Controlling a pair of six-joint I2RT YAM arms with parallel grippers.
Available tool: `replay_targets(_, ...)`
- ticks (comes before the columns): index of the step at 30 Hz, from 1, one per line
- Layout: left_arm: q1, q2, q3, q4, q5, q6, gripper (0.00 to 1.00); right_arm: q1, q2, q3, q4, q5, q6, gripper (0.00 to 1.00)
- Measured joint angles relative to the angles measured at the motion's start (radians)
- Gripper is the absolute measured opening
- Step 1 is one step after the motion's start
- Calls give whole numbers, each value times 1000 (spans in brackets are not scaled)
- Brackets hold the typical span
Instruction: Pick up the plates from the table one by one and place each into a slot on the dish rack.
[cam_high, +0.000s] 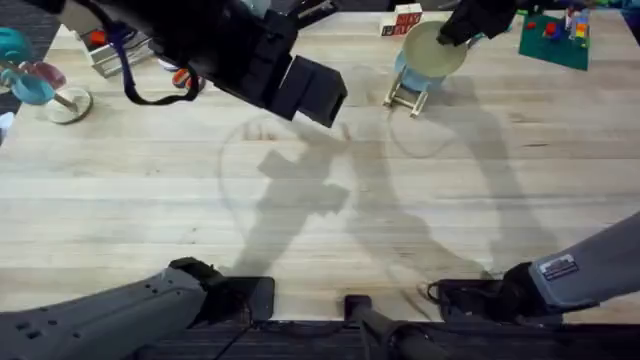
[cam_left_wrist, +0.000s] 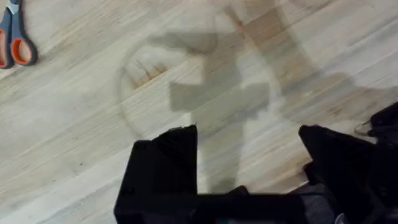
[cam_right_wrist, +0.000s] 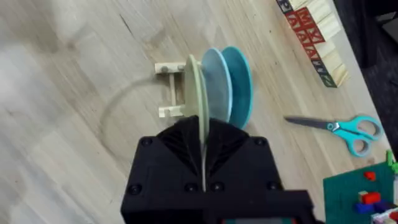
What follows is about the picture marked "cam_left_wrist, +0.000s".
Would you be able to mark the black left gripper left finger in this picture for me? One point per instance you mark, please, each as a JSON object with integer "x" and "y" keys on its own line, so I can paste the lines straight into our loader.
{"x": 158, "y": 174}

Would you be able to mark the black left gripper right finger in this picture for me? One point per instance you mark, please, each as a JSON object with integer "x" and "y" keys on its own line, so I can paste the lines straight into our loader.
{"x": 348, "y": 165}

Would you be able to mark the orange and grey scissors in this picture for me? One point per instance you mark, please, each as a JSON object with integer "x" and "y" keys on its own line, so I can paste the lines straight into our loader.
{"x": 18, "y": 40}

